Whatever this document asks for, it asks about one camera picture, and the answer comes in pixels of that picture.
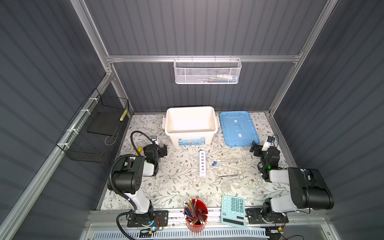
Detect clear test tube blue cap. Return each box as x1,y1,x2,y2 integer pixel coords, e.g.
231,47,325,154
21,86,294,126
212,161,239,166

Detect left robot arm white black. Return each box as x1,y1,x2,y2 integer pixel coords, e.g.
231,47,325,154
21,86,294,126
107,131,168,240

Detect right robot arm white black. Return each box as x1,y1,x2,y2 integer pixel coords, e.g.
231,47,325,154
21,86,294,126
246,141,335,224

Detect metal scissors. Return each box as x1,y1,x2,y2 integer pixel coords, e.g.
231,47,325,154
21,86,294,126
217,171,245,180

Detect blue plastic bin lid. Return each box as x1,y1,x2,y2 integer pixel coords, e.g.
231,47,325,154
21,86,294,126
219,111,260,147

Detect white plastic storage bin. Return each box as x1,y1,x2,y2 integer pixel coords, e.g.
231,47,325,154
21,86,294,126
162,106,220,147

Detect yellow marker in basket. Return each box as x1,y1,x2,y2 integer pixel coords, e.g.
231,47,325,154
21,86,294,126
120,109,128,122

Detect white test tube rack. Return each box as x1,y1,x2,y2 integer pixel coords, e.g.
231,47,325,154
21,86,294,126
199,150,207,177

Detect mint green calculator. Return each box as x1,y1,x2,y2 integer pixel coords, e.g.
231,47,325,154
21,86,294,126
221,196,247,228

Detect red pencil cup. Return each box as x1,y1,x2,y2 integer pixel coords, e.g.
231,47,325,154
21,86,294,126
183,199,209,233

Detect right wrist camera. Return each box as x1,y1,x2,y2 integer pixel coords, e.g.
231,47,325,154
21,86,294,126
262,136,276,152

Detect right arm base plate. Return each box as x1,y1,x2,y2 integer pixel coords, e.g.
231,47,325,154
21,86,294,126
246,208,289,224

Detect black wire side basket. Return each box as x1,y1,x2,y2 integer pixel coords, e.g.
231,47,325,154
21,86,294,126
57,90,130,164

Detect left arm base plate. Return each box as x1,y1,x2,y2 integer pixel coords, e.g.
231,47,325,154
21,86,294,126
127,211,169,228

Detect white slotted cable duct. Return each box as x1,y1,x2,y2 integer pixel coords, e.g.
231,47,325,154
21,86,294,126
92,227,268,240

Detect white wire wall basket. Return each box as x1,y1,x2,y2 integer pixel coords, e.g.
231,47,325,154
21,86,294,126
173,58,242,85

